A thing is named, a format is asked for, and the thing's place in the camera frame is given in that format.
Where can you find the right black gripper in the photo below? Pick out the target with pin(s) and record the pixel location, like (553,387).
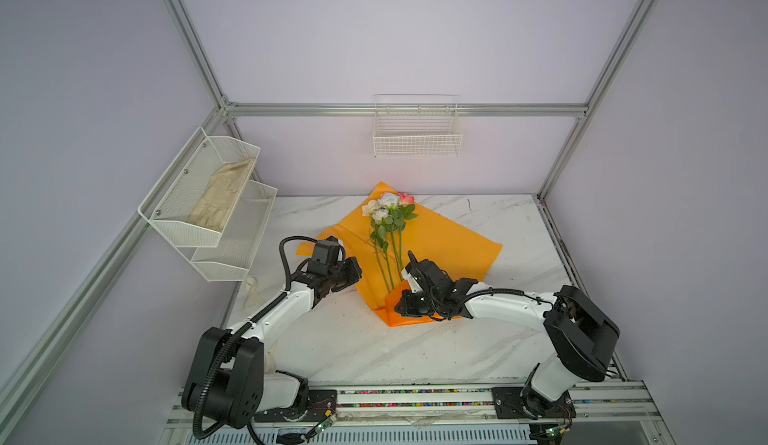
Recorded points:
(406,309)

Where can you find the cream fake rose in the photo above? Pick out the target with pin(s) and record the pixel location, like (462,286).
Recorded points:
(372,229)

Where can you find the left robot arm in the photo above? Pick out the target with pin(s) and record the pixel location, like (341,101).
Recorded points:
(228,383)

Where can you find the upper white mesh shelf basket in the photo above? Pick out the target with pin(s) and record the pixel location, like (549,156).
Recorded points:
(193,206)

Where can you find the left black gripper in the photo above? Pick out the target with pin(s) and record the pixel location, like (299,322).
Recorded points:
(354,271)

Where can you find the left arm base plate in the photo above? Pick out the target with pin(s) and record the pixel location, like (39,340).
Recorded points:
(311,406)

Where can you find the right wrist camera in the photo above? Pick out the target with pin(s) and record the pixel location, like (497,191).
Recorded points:
(409,278)

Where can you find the beige cloth in basket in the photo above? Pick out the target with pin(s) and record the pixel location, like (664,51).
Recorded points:
(215,206)

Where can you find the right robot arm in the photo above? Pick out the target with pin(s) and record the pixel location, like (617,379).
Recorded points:
(582,336)

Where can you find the white wire wall basket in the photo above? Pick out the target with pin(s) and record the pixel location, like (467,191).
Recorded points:
(409,126)

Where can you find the pink fake rose spray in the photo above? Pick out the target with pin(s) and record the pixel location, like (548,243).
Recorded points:
(401,213)

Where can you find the lower white mesh shelf basket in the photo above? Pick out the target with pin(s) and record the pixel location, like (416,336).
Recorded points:
(232,258)

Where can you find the aluminium rail front frame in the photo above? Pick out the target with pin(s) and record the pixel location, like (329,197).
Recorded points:
(611,412)

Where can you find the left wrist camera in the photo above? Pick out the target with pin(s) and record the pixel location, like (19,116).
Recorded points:
(329,243)

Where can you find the white fake rose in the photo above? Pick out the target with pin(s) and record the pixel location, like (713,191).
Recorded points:
(388,200)

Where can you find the white mesh shelf basket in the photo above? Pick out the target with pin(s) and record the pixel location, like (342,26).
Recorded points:
(232,258)
(193,206)

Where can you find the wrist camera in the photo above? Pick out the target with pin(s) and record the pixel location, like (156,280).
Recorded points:
(329,243)
(409,278)

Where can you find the orange wrapping paper sheet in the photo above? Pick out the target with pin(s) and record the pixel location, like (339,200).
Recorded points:
(459,251)

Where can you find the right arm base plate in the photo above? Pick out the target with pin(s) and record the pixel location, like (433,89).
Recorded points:
(519,403)

